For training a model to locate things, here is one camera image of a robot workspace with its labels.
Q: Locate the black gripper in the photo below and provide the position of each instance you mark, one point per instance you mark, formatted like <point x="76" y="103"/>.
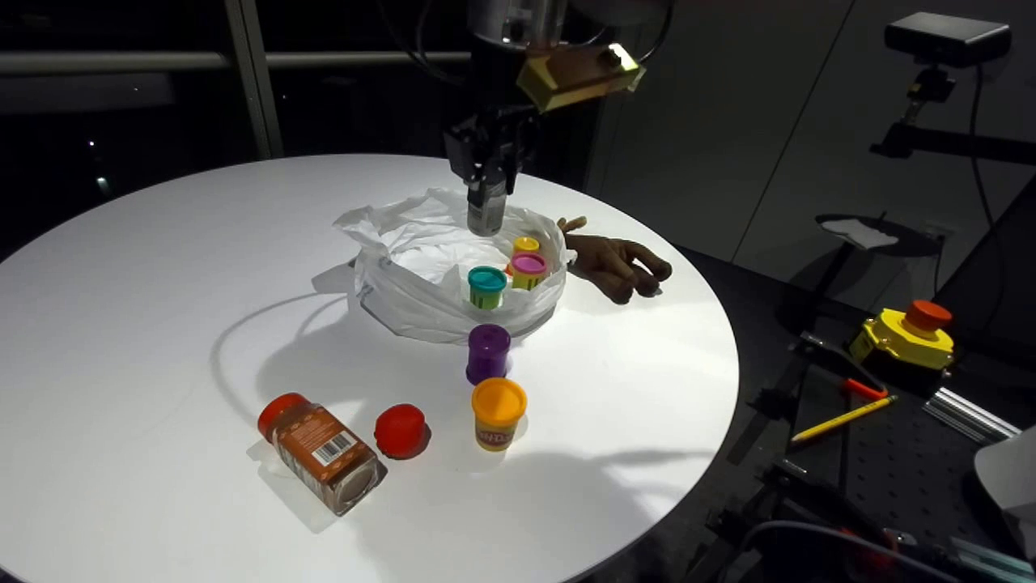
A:
<point x="490" y="140"/>

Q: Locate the teal lid dough tub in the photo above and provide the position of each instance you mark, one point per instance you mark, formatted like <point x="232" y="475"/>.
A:
<point x="487" y="285"/>

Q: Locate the white plastic bag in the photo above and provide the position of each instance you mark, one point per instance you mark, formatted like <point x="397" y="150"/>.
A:
<point x="415" y="281"/>

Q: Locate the purple dough tub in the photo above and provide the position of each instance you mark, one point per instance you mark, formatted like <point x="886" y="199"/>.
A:
<point x="490" y="355"/>

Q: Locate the orange lid dough tub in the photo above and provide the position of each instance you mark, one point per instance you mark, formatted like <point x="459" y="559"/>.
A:
<point x="501" y="412"/>

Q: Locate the orange cap spice bottle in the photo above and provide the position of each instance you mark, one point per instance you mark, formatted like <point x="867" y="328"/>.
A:
<point x="321" y="452"/>

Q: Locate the brown plush moose toy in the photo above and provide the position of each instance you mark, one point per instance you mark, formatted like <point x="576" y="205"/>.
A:
<point x="617" y="264"/>

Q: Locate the grey flat stand plate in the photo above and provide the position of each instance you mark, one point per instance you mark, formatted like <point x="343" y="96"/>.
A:
<point x="869" y="234"/>

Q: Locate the yellow pencil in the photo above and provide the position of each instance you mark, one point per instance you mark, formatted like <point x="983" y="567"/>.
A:
<point x="842" y="420"/>

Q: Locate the yellow emergency stop button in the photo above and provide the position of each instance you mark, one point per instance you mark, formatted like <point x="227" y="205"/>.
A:
<point x="903" y="337"/>

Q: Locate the white rounded object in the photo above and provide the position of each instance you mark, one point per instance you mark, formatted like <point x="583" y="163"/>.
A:
<point x="1011" y="475"/>

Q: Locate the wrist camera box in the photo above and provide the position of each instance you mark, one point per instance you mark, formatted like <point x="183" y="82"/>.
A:
<point x="583" y="74"/>

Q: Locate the grey window post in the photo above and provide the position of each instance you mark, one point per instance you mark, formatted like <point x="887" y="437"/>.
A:
<point x="254" y="82"/>

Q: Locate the grey horizontal window rail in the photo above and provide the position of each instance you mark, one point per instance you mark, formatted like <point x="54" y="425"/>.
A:
<point x="131" y="64"/>

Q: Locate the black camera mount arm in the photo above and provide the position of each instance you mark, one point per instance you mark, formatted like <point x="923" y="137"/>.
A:
<point x="950" y="145"/>

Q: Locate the grey external camera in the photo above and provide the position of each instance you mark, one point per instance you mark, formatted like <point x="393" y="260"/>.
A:
<point x="948" y="41"/>

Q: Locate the aluminium profile rail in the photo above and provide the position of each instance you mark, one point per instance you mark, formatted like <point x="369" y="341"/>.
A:
<point x="974" y="412"/>

